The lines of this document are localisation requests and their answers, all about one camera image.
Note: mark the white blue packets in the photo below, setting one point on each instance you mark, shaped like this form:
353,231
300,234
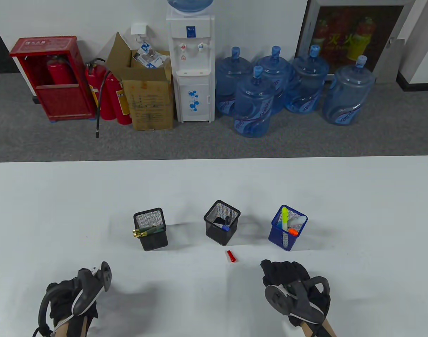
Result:
151,58

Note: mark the blue water jug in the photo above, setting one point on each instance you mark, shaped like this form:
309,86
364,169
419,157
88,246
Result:
229,75
347,94
307,84
252,105
275,66

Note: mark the black mesh pen holder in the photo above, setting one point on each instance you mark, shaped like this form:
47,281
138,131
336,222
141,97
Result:
217,238
154,244

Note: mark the white water dispenser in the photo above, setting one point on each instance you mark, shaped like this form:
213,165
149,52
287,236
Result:
194,94

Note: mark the black pen cap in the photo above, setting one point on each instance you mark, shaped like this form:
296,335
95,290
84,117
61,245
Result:
228,217

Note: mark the red extinguisher yellow label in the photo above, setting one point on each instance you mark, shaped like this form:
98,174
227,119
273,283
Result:
122,101

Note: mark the person's right forearm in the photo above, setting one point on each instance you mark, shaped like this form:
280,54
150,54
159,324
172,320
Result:
319,330

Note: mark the red fire extinguisher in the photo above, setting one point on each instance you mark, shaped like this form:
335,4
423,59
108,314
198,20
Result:
92,79
61,72

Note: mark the red fire extinguisher cabinet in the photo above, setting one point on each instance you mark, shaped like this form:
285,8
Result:
59,101

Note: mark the orange pen cap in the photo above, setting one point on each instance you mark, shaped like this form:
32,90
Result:
293,231

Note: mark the person's left hand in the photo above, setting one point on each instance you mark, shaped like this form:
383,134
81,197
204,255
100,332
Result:
63,298

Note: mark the pale blue highlighter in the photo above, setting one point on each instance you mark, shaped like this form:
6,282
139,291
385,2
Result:
297,221

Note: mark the grey tracking controller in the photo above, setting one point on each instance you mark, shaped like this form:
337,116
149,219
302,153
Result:
277,298
89,291

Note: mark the person's left forearm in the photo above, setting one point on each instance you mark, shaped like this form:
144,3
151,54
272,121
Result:
61,330

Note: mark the red pen cap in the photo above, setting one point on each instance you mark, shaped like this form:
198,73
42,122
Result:
231,256

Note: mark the person's right hand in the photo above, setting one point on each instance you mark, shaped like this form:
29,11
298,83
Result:
284,272

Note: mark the blue mesh pen holder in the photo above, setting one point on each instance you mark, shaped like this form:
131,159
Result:
282,244

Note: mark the white wall box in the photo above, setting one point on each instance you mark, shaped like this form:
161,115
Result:
139,28

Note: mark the blue dispenser water bottle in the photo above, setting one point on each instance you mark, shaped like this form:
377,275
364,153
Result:
189,5

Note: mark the grey metal panel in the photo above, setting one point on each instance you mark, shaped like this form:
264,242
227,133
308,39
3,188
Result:
389,66

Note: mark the yellow-green pen cap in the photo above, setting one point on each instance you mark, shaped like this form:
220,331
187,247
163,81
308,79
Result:
285,213

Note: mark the dark green gold-trim pen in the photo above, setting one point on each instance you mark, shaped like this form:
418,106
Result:
155,228
149,231
145,234

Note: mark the brown cardboard box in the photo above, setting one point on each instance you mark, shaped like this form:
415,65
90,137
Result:
151,101

